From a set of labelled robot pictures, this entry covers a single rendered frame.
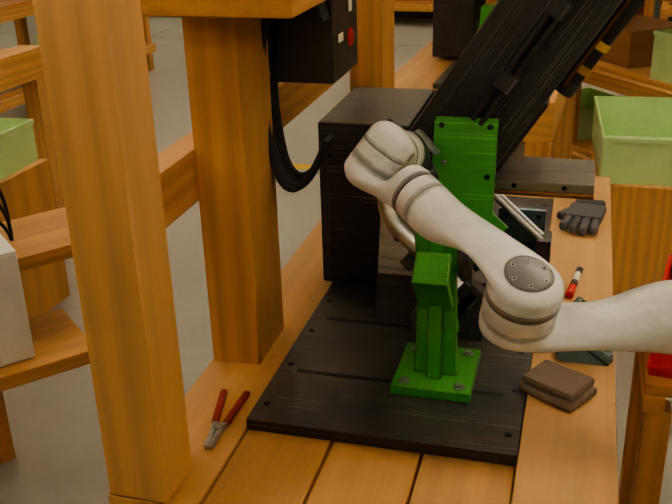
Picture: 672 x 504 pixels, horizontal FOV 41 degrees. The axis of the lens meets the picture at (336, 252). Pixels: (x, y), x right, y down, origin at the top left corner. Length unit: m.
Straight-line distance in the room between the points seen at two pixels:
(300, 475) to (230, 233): 0.43
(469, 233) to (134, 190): 0.41
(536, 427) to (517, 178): 0.55
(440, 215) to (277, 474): 0.46
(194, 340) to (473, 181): 2.10
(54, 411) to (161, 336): 2.06
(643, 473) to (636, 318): 0.78
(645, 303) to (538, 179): 0.67
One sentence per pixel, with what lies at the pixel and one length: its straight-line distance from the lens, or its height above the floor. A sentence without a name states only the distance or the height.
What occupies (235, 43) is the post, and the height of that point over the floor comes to 1.45.
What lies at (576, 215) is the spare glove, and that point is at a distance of 2.18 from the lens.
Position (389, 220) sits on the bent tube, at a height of 1.11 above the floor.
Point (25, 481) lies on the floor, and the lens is 2.96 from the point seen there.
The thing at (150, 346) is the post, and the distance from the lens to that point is 1.19.
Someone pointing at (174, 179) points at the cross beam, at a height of 1.25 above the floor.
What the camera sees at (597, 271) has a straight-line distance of 1.94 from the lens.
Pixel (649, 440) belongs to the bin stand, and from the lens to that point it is 1.83.
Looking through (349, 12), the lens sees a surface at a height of 1.45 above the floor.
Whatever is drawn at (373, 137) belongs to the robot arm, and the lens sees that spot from 1.25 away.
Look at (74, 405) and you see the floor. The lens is 3.27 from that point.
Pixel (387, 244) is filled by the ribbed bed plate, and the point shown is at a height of 1.03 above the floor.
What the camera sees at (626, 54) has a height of 0.79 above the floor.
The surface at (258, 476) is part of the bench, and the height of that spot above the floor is 0.88.
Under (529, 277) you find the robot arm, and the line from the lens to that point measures 1.07.
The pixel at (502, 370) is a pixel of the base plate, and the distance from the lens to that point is 1.56.
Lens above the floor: 1.70
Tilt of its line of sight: 24 degrees down
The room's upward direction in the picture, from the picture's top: 2 degrees counter-clockwise
